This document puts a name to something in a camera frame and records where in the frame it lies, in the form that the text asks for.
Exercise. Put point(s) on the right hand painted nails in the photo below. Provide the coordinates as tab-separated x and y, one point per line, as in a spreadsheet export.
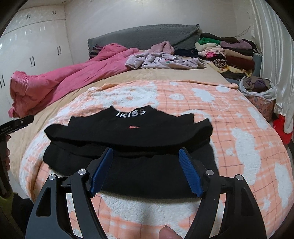
168	233

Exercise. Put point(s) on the mauve pink garment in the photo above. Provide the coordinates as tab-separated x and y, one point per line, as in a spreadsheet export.
164	46

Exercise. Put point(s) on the left hand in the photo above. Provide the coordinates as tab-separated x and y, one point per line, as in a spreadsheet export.
6	160

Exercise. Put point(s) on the plastic bag of clothes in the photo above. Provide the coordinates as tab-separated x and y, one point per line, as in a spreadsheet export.
258	87

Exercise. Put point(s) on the stack of folded clothes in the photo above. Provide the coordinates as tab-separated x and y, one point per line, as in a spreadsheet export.
231	57

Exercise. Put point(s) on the white satin curtain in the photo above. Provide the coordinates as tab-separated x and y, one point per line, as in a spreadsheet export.
276	45

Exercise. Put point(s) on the peach plaid cloud blanket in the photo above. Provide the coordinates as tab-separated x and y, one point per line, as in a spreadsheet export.
243	142

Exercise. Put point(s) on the black IKISS sweatshirt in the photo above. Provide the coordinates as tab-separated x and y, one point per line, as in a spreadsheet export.
145	144

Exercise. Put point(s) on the red bag by curtain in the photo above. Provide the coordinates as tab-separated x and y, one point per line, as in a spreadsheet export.
278	125

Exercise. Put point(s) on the grey headboard cover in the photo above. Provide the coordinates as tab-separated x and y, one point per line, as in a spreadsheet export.
180	36

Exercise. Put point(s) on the striped pillow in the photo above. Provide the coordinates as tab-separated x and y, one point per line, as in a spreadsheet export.
94	51

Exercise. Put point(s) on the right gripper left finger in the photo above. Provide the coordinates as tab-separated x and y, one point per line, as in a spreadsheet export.
60	196

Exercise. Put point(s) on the pink quilted comforter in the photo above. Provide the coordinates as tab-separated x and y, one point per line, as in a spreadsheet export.
33	93

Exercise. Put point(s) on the lilac crumpled garment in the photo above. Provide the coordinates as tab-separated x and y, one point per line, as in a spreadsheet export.
161	60

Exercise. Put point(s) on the white wardrobe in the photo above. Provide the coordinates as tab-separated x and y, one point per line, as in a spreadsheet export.
35	42

